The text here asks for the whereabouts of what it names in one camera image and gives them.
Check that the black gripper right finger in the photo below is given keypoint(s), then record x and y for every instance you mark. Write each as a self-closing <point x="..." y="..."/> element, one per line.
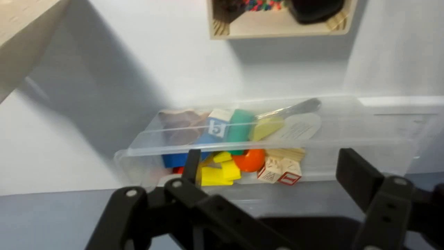
<point x="398" y="213"/>

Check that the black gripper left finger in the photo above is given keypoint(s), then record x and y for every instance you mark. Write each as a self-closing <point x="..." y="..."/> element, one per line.
<point x="153" y="213"/>

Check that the green cylinder block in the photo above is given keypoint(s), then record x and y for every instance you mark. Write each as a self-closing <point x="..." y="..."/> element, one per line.
<point x="241" y="129"/>

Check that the black round cup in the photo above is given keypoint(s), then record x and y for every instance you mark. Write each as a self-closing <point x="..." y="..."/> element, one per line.
<point x="317" y="8"/>

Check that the clear plastic lunchbox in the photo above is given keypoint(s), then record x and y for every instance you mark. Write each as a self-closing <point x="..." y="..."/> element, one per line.
<point x="352" y="133"/>

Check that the open wooden box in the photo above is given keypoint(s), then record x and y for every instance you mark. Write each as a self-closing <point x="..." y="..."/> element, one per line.
<point x="278" y="28"/>

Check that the blue toy block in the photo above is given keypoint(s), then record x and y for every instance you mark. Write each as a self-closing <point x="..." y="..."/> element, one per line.
<point x="174" y="160"/>

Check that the beige toy piece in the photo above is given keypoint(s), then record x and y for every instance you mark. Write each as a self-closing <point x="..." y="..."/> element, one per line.
<point x="183" y="121"/>

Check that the orange red ball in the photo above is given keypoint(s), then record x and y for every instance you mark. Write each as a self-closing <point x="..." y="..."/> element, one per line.
<point x="251" y="161"/>

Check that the white number block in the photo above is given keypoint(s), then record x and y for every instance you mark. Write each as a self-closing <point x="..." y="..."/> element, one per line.
<point x="219" y="124"/>

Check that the wooden letter block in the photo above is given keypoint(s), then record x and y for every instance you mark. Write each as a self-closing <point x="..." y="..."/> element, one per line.
<point x="270" y="169"/>
<point x="291" y="174"/>

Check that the white slotted spatula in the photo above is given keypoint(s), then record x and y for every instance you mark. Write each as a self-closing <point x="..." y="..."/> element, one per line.
<point x="300" y="126"/>

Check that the silver butter knife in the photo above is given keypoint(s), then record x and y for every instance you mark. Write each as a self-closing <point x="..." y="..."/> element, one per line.
<point x="299" y="107"/>

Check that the wooden shape sorter cube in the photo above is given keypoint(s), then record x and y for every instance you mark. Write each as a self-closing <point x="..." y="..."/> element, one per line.
<point x="23" y="42"/>

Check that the colourful plastic beads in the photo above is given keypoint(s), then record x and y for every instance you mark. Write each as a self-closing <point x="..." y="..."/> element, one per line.
<point x="259" y="4"/>

